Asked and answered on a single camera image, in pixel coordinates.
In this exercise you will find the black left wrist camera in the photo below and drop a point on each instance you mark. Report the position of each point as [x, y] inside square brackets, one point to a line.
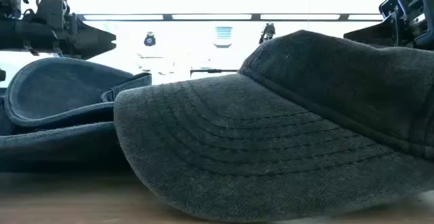
[52, 10]

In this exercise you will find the silver ribbed ventilation duct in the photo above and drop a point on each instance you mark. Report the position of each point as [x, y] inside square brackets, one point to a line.
[223, 34]

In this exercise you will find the blue denim hat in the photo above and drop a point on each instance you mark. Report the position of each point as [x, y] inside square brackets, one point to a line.
[54, 91]

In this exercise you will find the right wrist camera silver rim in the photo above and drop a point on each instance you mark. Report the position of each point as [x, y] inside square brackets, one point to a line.
[392, 6]

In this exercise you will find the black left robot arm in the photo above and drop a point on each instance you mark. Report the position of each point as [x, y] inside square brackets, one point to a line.
[13, 34]

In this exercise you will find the thin black frame bar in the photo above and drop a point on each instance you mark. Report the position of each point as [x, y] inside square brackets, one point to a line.
[213, 71]

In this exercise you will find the black overhead frame rail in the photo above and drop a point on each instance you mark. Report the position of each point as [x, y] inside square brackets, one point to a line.
[256, 17]

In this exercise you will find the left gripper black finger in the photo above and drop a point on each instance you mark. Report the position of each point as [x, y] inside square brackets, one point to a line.
[95, 42]

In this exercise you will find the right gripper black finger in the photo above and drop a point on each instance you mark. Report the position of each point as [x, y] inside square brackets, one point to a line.
[373, 34]

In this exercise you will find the charcoal grey baseball cap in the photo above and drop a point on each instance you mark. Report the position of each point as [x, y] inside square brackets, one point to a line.
[271, 132]

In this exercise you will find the black ceiling spotlight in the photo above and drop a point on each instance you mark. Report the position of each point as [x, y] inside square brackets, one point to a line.
[149, 40]
[268, 31]

